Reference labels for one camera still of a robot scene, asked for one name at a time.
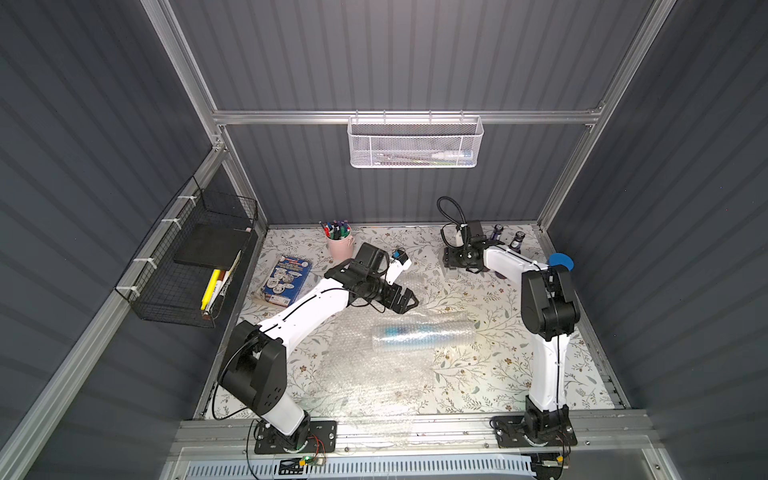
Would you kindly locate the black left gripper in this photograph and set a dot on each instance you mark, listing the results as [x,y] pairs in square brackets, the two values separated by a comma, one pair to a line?
[391,293]

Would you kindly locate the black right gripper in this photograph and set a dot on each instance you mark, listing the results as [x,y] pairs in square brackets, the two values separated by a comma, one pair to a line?
[454,257]

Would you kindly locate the blue glass bottle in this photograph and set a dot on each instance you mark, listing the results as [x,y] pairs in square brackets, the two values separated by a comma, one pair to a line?
[415,336]

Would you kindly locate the clear bubble wrap sheet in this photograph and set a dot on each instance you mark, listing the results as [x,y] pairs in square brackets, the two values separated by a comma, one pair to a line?
[355,375]

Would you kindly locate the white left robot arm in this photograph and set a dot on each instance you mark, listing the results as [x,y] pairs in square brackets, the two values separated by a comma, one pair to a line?
[254,369]

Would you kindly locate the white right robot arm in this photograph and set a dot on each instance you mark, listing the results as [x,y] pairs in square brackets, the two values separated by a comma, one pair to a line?
[549,311]

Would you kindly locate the purple bottle left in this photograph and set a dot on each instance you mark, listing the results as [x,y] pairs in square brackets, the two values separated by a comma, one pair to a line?
[495,237]

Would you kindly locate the purple bottle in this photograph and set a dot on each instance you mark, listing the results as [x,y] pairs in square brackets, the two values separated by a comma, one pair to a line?
[495,237]
[517,240]

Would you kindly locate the purple bottle right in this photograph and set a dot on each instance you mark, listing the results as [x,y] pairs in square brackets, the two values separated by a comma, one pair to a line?
[517,240]

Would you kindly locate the pink pen holder cup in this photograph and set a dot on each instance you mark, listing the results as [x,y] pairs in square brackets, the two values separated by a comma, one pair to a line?
[341,249]

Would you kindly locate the blue-lidded pencil tube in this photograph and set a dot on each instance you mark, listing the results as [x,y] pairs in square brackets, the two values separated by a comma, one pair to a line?
[561,259]

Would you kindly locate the blue children's book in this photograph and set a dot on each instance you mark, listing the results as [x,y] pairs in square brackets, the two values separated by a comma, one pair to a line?
[286,280]

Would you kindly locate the yellow highlighter marker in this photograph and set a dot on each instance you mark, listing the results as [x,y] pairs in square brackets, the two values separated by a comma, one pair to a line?
[210,289]

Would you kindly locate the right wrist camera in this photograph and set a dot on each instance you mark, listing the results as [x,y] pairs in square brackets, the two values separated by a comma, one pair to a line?
[460,236]

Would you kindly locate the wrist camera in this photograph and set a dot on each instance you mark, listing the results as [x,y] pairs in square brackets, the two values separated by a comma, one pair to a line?
[460,236]
[399,262]

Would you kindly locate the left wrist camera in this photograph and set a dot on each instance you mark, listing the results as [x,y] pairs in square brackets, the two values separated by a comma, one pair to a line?
[399,262]

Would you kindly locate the white wire mesh basket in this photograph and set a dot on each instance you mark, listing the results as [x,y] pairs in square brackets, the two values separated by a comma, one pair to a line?
[427,142]

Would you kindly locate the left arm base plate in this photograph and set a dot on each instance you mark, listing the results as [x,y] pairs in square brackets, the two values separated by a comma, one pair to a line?
[313,436]

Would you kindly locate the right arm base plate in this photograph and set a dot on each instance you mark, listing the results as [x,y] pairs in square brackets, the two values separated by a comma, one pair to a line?
[517,431]

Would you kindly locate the black wire wall basket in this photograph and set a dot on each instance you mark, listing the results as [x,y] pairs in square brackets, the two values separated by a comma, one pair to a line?
[202,231]

